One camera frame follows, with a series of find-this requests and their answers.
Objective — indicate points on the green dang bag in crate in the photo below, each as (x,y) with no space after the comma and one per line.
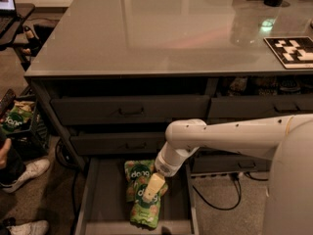
(16,121)

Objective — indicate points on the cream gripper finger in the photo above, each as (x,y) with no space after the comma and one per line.
(155,184)

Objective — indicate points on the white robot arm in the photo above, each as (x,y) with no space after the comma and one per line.
(287,142)

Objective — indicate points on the dark trouser leg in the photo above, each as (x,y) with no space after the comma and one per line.
(15,166)

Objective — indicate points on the top left drawer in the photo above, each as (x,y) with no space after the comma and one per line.
(128,109)

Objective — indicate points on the open bottom left drawer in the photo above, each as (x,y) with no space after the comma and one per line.
(104,210)

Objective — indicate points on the green dang chip bag front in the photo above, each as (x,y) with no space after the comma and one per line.
(143,213)

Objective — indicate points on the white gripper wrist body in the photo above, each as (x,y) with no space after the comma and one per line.
(164,167)

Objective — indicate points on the white shoe upper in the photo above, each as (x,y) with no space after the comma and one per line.
(32,170)

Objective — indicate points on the person's hand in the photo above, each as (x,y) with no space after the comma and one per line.
(4,151)

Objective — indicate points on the green dang chip bag rear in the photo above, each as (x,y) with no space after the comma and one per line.
(133,170)

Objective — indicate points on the grey drawer cabinet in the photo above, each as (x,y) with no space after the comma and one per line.
(104,48)

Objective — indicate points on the black crate with snacks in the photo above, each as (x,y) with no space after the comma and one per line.
(31,143)

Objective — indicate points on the green dang chip bag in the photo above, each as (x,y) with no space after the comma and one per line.
(143,213)
(133,170)

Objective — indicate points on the middle left drawer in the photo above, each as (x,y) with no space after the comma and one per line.
(117,143)

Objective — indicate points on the white shoe lower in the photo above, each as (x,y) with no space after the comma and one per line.
(39,227)

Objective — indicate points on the bottom right drawer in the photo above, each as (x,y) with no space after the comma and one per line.
(222,162)

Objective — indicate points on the black white fiducial marker board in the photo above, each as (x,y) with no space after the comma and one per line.
(292,52)

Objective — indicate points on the laptop on side desk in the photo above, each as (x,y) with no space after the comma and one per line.
(8,14)

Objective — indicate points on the top right drawer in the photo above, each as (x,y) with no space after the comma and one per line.
(260,106)

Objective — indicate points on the white shoe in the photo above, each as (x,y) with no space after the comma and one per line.
(39,227)
(32,170)

